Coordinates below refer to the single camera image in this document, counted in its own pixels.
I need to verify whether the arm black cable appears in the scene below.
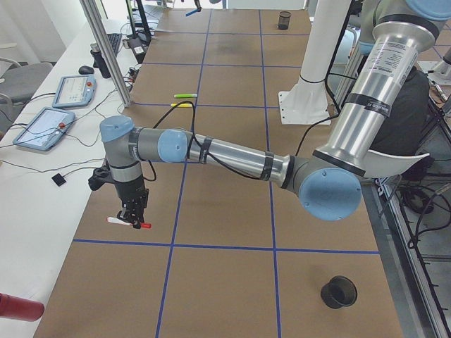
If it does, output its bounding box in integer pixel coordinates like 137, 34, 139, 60
140, 101, 268, 182

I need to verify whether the red bottle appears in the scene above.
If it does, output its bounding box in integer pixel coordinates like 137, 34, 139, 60
1, 294, 44, 322

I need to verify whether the seated person in black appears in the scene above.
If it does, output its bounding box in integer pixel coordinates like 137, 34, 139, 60
369, 63, 433, 166

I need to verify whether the teach pendant far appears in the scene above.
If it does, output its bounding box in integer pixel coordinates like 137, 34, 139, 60
52, 75, 97, 108

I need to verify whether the teach pendant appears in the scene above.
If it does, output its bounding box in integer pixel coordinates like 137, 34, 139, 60
13, 107, 75, 151
52, 75, 97, 108

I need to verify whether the black keyboard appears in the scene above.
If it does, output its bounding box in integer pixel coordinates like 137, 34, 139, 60
107, 33, 122, 55

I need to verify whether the green marker pen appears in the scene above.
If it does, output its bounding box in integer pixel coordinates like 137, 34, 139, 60
173, 94, 198, 99

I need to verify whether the black computer mouse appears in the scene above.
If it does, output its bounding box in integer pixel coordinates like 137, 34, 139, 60
78, 65, 94, 75

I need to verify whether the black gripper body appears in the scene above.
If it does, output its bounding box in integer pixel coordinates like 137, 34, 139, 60
114, 177, 149, 220

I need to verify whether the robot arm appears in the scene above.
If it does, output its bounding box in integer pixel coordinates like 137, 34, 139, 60
99, 1, 450, 227

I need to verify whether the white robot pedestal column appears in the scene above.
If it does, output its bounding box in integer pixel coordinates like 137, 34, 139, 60
298, 0, 351, 93

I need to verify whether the brown paper table mat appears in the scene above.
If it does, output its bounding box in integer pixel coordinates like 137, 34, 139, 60
36, 10, 403, 337

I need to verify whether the aluminium frame post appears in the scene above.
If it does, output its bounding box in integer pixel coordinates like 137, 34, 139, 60
80, 0, 131, 108

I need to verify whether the black mesh pen cup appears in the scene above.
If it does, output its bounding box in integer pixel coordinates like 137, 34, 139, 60
278, 11, 291, 30

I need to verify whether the white pedestal base plate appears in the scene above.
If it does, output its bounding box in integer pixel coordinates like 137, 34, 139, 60
278, 88, 329, 125

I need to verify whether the yellow marker pen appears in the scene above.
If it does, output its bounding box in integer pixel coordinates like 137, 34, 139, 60
171, 102, 192, 108

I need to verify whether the teach pendant near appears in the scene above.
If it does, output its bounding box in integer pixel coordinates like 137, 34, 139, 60
13, 107, 75, 151

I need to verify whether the red marker pen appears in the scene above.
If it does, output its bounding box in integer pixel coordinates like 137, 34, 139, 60
106, 217, 152, 229

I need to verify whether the black water bottle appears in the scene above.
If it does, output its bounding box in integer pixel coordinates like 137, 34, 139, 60
90, 43, 111, 79

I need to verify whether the blue marker pen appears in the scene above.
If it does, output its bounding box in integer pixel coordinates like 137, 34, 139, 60
185, 9, 201, 17

